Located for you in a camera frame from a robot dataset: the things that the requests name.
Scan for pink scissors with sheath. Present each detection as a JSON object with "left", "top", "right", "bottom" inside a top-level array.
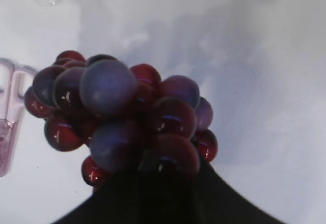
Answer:
[{"left": 1, "top": 58, "right": 37, "bottom": 177}]

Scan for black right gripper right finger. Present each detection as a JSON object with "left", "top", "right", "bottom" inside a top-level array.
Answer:
[{"left": 188, "top": 155, "right": 282, "bottom": 224}]

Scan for dark red grape bunch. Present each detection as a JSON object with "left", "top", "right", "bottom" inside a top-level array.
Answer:
[{"left": 24, "top": 50, "right": 218, "bottom": 188}]

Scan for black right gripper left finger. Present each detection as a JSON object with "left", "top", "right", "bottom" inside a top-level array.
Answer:
[{"left": 55, "top": 169, "right": 189, "bottom": 224}]

